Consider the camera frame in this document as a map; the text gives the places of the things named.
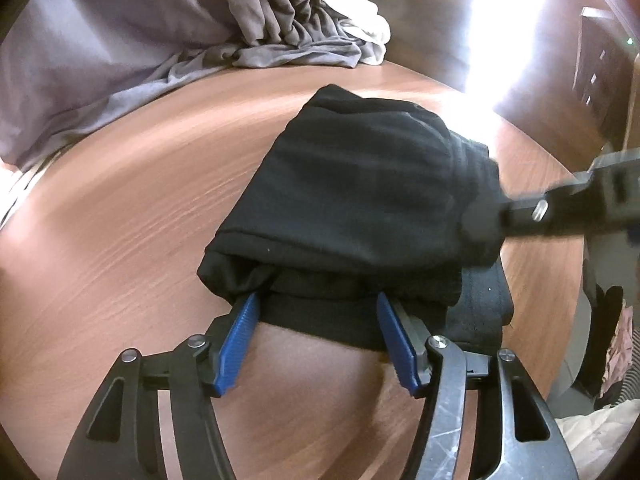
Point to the grey curtain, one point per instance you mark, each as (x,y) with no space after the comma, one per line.
(100,35)

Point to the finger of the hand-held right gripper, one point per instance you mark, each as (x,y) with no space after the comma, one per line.
(525,217)

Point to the cream bedding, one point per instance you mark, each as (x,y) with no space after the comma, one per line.
(600,440)

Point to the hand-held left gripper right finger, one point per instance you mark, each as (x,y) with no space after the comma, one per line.
(397,345)

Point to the dark drawer cabinet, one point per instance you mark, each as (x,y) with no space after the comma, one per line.
(600,70)

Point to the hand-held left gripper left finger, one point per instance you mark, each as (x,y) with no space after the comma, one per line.
(240,340)

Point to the black cloth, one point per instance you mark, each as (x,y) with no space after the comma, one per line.
(602,320)

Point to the black pants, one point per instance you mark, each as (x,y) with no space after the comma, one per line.
(360,185)

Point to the pink patterned cloth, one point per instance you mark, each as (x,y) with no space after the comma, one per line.
(625,350)

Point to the white curtain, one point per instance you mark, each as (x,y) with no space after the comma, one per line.
(370,20)

